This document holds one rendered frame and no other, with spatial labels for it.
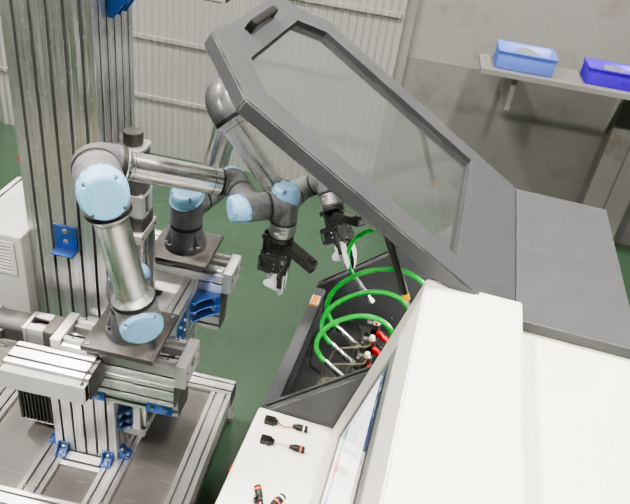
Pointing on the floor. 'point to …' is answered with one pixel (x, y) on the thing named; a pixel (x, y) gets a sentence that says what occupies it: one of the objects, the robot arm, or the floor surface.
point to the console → (447, 405)
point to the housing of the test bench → (577, 360)
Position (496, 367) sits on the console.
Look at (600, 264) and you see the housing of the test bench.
